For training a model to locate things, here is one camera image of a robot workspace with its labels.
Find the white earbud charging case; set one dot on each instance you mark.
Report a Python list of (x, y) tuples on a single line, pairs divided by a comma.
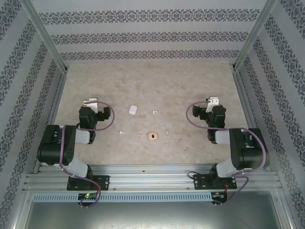
[(133, 109)]

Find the pink earbud charging case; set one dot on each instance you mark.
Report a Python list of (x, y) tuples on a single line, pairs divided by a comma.
[(150, 136)]

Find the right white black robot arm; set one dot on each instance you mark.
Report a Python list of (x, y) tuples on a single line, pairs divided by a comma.
[(224, 137)]

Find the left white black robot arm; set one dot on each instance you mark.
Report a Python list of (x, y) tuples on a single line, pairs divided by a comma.
[(78, 167)]

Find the grey sheet metal panel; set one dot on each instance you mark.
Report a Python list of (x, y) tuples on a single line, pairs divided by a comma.
[(152, 214)]

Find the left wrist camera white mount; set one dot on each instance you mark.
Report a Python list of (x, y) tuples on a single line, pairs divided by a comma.
[(90, 101)]

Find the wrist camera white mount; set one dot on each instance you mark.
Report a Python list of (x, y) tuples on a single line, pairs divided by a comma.
[(90, 101), (212, 101)]

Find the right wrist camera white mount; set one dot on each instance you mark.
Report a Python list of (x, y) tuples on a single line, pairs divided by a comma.
[(212, 101)]

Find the aluminium side rail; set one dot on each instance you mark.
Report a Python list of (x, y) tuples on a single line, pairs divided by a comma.
[(247, 107), (53, 107)]

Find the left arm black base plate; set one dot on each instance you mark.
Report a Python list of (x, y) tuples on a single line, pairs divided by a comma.
[(104, 182)]

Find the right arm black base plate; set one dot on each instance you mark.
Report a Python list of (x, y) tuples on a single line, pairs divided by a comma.
[(199, 182)]

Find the aluminium mounting rail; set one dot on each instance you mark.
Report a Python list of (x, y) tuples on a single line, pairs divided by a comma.
[(152, 179)]

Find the aluminium frame post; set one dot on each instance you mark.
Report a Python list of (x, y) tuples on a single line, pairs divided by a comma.
[(47, 40), (252, 35)]

